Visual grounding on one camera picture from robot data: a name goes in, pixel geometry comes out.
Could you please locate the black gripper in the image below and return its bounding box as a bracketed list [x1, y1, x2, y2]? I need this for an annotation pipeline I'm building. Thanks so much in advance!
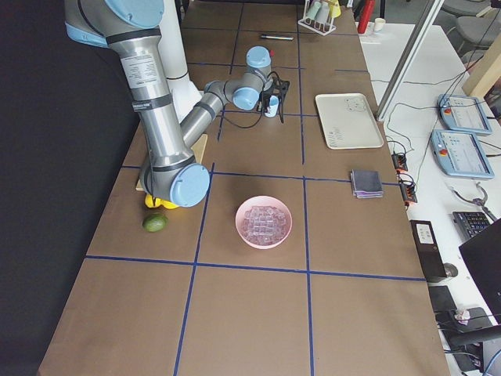
[260, 79, 290, 123]

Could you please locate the blue plastic cup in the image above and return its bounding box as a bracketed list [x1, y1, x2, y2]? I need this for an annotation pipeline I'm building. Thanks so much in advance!
[265, 96, 279, 118]

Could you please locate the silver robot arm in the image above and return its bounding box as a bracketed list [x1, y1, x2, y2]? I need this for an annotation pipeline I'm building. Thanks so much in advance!
[64, 0, 290, 208]

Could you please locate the pile of clear ice cubes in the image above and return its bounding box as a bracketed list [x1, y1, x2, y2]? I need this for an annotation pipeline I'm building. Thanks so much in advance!
[242, 206, 287, 245]

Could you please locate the metal muddler stick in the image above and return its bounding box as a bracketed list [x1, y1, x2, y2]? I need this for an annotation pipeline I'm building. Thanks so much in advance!
[260, 34, 294, 41]

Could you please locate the cream bear tray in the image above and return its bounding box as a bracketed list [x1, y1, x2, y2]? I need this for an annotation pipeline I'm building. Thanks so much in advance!
[315, 93, 384, 150]

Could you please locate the wooden cutting board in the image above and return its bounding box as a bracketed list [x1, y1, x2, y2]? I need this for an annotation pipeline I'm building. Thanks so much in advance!
[135, 133, 207, 192]

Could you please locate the pink bowl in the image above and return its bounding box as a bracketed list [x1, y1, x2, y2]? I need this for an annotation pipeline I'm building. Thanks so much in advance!
[235, 196, 292, 250]

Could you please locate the folded grey cloth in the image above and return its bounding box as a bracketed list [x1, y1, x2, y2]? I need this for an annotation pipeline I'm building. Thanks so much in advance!
[350, 170, 384, 198]

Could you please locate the red bottle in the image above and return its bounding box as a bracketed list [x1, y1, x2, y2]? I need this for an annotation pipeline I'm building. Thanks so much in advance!
[357, 0, 376, 34]

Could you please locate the yellow lemon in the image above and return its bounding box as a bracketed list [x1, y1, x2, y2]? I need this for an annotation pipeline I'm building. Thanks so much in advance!
[160, 200, 178, 210]
[144, 194, 161, 208]

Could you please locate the green avocado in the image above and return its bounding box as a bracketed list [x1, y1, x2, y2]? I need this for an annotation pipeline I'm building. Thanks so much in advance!
[142, 213, 168, 233]

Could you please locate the far blue teach pendant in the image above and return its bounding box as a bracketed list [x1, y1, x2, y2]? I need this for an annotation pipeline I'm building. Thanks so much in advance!
[437, 94, 492, 136]

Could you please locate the blue teach pendant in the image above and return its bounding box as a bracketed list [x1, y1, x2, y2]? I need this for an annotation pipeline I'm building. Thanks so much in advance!
[437, 94, 492, 136]
[431, 129, 495, 179]

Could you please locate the near blue teach pendant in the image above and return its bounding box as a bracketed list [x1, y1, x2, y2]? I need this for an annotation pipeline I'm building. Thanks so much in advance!
[431, 129, 495, 179]

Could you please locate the black box with label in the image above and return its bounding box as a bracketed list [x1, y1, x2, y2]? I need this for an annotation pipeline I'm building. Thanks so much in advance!
[409, 220, 447, 283]

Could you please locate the black keyboard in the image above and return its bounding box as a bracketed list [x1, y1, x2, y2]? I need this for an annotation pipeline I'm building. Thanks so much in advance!
[452, 211, 490, 240]

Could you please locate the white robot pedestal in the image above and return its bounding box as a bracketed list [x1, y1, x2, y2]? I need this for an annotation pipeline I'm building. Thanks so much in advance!
[158, 0, 202, 121]

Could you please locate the aluminium frame post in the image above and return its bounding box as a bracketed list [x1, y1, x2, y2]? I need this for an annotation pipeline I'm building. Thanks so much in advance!
[377, 0, 444, 121]

